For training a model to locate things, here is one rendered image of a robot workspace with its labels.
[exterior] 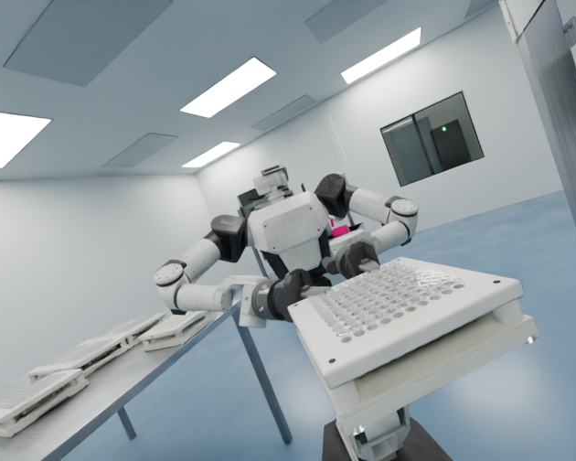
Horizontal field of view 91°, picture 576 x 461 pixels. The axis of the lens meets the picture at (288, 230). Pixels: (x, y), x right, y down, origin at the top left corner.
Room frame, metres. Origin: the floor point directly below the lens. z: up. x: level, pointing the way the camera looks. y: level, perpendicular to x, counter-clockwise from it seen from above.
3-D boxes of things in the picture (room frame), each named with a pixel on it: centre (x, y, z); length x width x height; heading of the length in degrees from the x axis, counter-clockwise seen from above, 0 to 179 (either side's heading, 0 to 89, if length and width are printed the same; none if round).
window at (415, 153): (4.91, -2.84, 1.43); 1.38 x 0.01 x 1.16; 64
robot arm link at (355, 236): (0.78, -0.16, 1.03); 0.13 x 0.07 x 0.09; 114
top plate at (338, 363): (0.41, -0.08, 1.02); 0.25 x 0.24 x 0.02; 98
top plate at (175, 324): (1.30, 0.63, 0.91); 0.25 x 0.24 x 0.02; 155
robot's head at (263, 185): (1.03, 0.00, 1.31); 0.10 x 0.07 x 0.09; 97
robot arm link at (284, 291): (0.59, 0.05, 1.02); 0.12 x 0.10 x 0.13; 40
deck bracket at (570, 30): (0.54, -0.63, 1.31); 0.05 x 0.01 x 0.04; 149
